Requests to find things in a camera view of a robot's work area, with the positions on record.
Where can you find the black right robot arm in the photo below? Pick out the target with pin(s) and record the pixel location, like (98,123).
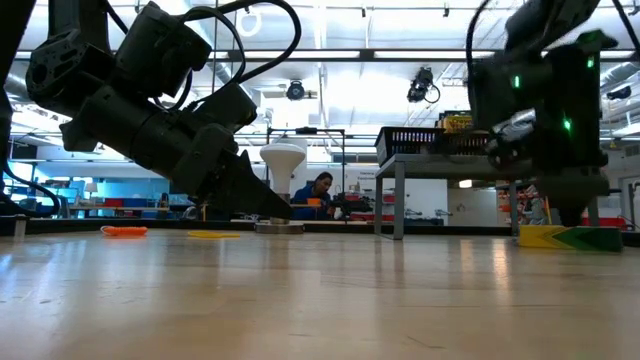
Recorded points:
(540,75)

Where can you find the red storage bins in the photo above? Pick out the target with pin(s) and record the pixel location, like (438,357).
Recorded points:
(525,200)

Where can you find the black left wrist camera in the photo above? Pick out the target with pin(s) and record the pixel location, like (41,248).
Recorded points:
(160,50)

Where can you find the grey perforated metal shelf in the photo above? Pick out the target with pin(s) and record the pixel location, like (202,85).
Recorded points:
(400,200)

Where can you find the small black ceiling camera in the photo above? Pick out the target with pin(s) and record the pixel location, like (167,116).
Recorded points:
(296,90)

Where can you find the yellow rubber band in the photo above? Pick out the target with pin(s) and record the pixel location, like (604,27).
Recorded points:
(212,234)

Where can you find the black ceiling fixture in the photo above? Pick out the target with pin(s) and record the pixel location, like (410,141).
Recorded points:
(619,93)

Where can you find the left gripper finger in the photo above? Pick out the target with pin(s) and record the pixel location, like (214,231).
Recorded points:
(240,195)

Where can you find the white bulb lamp metal base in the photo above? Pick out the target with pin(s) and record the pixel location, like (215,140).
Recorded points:
(280,155)

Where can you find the black slotted plastic basket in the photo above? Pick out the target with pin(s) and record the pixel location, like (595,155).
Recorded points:
(410,145)
(465,145)

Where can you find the small white desk lamp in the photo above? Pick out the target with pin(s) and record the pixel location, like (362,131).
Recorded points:
(90,189)

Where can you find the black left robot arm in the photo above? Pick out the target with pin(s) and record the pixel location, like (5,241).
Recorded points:
(65,65)

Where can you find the person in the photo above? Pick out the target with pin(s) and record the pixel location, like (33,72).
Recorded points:
(307,200)

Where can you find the yellow green crayon box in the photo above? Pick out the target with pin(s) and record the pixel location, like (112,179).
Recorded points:
(455,122)
(560,239)

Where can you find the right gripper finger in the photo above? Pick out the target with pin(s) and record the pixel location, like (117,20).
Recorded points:
(572,202)

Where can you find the black background robot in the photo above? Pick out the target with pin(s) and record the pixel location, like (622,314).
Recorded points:
(352,204)

